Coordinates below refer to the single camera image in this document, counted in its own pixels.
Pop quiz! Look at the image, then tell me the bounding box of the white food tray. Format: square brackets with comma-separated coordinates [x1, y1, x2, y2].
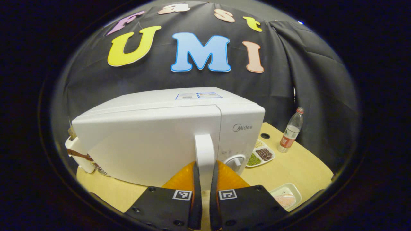
[269, 183, 302, 211]

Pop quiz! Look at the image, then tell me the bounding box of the black backdrop cloth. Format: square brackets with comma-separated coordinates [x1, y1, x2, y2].
[53, 2, 358, 174]

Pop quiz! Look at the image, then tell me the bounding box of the white toaster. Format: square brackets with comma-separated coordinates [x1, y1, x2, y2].
[65, 127, 97, 174]

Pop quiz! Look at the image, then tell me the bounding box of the clear plastic bottle red label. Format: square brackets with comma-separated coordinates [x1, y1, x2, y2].
[278, 107, 304, 153]

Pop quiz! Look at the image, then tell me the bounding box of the white microwave oven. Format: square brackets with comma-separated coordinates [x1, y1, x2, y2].
[71, 87, 266, 190]

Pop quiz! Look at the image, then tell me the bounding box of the white divided bean dish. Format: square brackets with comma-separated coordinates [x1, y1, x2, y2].
[246, 139, 276, 168]

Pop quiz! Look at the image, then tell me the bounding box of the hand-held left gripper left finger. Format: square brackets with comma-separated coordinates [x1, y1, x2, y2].
[124, 160, 203, 231]

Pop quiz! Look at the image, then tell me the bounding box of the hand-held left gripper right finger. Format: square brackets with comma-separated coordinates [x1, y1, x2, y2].
[209, 160, 289, 231]

